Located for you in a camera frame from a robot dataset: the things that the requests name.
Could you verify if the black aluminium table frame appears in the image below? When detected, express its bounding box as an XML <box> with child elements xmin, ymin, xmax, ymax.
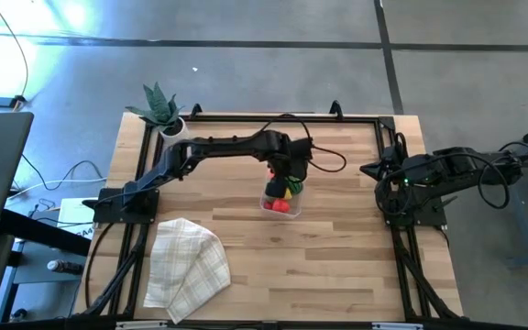
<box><xmin>73</xmin><ymin>112</ymin><xmax>465</xmax><ymax>325</ymax></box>

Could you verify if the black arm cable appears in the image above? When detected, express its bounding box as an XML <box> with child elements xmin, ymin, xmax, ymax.
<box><xmin>373</xmin><ymin>132</ymin><xmax>528</xmax><ymax>219</ymax></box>
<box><xmin>263</xmin><ymin>113</ymin><xmax>348</xmax><ymax>174</ymax></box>

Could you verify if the silver bracket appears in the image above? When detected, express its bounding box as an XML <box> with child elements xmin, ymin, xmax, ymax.
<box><xmin>115</xmin><ymin>320</ymin><xmax>169</xmax><ymax>330</ymax></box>
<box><xmin>372</xmin><ymin>322</ymin><xmax>424</xmax><ymax>330</ymax></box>

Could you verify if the white paper sheet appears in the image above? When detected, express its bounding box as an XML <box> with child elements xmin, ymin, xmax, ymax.
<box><xmin>57</xmin><ymin>197</ymin><xmax>98</xmax><ymax>239</ymax></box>

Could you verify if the white floor cable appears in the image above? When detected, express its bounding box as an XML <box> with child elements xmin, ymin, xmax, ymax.
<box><xmin>9</xmin><ymin>176</ymin><xmax>108</xmax><ymax>201</ymax></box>

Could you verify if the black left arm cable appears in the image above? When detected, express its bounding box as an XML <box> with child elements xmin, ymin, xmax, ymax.
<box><xmin>263</xmin><ymin>113</ymin><xmax>348</xmax><ymax>174</ymax></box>

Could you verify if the snake plant in white pot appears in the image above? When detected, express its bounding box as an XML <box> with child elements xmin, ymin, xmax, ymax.
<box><xmin>125</xmin><ymin>82</ymin><xmax>191</xmax><ymax>147</ymax></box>

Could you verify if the thin yellow floor cable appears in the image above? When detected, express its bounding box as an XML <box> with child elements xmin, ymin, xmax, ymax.
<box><xmin>0</xmin><ymin>0</ymin><xmax>30</xmax><ymax>111</ymax></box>

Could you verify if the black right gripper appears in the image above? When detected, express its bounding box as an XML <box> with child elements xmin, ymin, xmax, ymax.
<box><xmin>359</xmin><ymin>148</ymin><xmax>414</xmax><ymax>185</ymax></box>

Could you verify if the white plaid cloth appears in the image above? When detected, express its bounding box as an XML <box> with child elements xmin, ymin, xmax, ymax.
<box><xmin>143</xmin><ymin>217</ymin><xmax>232</xmax><ymax>325</ymax></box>

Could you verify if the black floor cable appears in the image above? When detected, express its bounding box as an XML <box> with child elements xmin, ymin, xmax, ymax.
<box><xmin>19</xmin><ymin>153</ymin><xmax>105</xmax><ymax>184</ymax></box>

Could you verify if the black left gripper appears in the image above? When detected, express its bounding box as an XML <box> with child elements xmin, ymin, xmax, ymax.
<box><xmin>265</xmin><ymin>158</ymin><xmax>313</xmax><ymax>199</ymax></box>

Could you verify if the red toy tomato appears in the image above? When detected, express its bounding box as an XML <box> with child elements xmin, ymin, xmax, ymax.
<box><xmin>271</xmin><ymin>198</ymin><xmax>292</xmax><ymax>215</ymax></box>

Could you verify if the clear plastic container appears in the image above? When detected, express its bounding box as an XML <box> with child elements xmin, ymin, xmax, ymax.
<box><xmin>258</xmin><ymin>167</ymin><xmax>305</xmax><ymax>220</ymax></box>

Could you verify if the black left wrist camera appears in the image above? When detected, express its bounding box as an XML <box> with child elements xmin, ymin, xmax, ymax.
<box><xmin>291</xmin><ymin>137</ymin><xmax>314</xmax><ymax>162</ymax></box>

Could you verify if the dark bottle with white cap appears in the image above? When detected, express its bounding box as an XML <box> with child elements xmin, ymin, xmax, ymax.
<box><xmin>46</xmin><ymin>259</ymin><xmax>85</xmax><ymax>275</ymax></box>

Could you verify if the black cart bar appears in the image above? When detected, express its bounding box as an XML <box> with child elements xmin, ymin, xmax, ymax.
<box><xmin>0</xmin><ymin>208</ymin><xmax>92</xmax><ymax>258</ymax></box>

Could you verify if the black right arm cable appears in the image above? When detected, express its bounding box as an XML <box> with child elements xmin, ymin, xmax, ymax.
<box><xmin>373</xmin><ymin>132</ymin><xmax>528</xmax><ymax>219</ymax></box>

